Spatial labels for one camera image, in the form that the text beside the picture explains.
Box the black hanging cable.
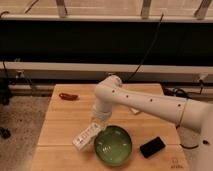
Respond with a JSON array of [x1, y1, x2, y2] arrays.
[[125, 12, 165, 83]]

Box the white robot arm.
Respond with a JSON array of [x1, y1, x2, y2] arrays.
[[92, 75, 213, 171]]

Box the red chili pepper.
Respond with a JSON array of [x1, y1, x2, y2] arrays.
[[59, 93, 78, 101]]

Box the black smartphone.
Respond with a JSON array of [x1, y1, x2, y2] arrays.
[[140, 137, 166, 158]]

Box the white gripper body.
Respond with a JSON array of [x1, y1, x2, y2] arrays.
[[91, 107, 111, 129]]

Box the green ceramic bowl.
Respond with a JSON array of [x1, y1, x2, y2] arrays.
[[94, 125, 132, 166]]

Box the small yellow sponge piece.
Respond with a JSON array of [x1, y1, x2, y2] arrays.
[[130, 108, 140, 115]]

